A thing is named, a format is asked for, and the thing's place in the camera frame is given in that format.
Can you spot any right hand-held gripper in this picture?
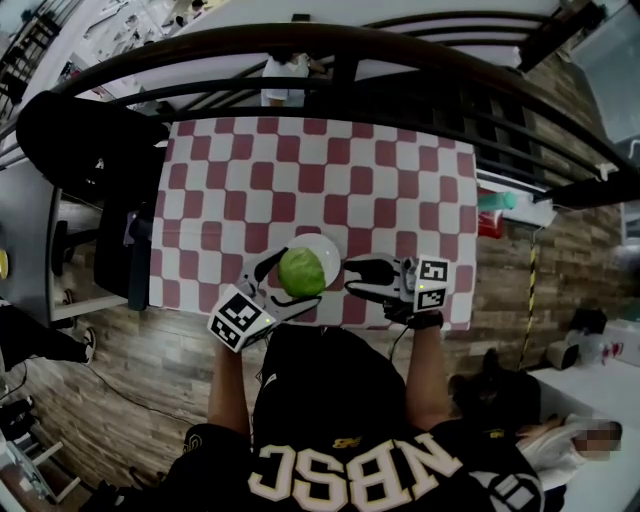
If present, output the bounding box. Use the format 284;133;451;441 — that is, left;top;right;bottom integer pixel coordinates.
343;253;451;315

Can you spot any grey desk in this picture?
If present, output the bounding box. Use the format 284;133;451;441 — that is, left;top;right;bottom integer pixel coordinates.
0;158;130;325

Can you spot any black floor cable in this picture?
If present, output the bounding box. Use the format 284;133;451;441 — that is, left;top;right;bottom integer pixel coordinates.
0;357;197;427

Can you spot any yellow black floor tape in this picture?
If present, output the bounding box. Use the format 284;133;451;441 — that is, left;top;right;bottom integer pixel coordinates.
518;238;540;372

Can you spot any person's right hand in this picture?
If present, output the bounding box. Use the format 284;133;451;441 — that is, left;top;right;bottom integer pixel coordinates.
382;299;418;326

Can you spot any red white checkered tablecloth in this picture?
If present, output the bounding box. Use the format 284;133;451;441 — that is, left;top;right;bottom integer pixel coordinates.
148;116;480;332

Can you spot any dark metal railing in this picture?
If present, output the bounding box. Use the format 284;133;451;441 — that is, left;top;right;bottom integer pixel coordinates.
0;21;640;212

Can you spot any green cabbage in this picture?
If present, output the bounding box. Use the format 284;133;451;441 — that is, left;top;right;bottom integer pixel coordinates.
277;247;328;300

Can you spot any white plate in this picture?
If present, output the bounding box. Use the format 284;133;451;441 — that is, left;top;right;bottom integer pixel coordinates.
285;232;343;292

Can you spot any person's left forearm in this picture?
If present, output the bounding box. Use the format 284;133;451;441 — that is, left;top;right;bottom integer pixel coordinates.
206;343;252;437

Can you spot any person's black lettered jersey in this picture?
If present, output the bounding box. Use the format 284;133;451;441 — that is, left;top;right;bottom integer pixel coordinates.
168;323;547;512

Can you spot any black office chair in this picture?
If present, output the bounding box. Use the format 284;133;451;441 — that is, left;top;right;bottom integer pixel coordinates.
51;189;157;312

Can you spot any white red plastic bag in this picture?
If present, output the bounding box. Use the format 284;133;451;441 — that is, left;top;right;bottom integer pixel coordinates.
569;326;627;367

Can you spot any small white bin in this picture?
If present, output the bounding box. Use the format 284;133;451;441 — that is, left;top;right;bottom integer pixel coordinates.
544;339;582;372

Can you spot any person's right forearm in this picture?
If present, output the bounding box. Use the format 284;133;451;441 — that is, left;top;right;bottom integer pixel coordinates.
402;311;455;433

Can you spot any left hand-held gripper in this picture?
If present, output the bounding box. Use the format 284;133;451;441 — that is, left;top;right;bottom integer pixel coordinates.
206;247;324;355

